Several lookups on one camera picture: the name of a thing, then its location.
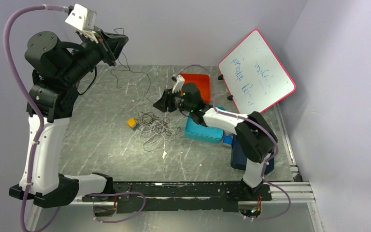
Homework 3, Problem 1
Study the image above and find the yellow grey block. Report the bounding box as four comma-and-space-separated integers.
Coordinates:
127, 118, 139, 130

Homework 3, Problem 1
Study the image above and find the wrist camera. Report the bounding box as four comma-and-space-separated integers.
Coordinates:
65, 3, 97, 32
171, 74, 185, 94

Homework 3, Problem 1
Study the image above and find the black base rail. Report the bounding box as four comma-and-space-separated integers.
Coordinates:
82, 181, 272, 214

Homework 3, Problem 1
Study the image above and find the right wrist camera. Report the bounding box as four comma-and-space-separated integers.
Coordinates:
171, 74, 185, 94

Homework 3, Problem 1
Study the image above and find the white cable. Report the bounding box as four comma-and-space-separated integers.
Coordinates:
134, 118, 181, 153

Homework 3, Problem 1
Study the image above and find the light blue square tray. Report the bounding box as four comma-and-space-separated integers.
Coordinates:
184, 113, 224, 144

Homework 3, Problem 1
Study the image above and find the blue white block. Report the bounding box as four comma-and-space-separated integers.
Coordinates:
222, 135, 233, 148

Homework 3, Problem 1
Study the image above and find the orange square tray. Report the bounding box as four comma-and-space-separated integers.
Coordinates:
181, 73, 211, 103

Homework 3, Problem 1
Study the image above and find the black cable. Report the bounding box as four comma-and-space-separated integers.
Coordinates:
110, 28, 152, 103

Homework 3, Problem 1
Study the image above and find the aluminium frame rail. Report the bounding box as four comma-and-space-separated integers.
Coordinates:
25, 181, 324, 232

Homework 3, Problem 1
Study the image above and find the dark blue square tray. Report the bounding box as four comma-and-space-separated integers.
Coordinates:
230, 135, 274, 175

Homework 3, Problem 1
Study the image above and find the brown cable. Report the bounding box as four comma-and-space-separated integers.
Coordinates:
137, 111, 171, 135

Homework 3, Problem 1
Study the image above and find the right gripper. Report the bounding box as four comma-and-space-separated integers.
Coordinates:
153, 87, 193, 113

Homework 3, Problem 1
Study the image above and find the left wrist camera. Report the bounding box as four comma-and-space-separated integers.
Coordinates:
65, 3, 97, 32

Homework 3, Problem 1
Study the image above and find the pink framed whiteboard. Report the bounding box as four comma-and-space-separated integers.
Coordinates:
218, 29, 296, 114

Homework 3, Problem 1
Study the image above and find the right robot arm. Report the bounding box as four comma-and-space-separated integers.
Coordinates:
153, 83, 279, 200

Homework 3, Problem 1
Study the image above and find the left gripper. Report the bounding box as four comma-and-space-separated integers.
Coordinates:
61, 25, 130, 86

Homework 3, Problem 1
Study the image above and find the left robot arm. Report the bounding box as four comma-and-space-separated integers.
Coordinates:
9, 29, 128, 208

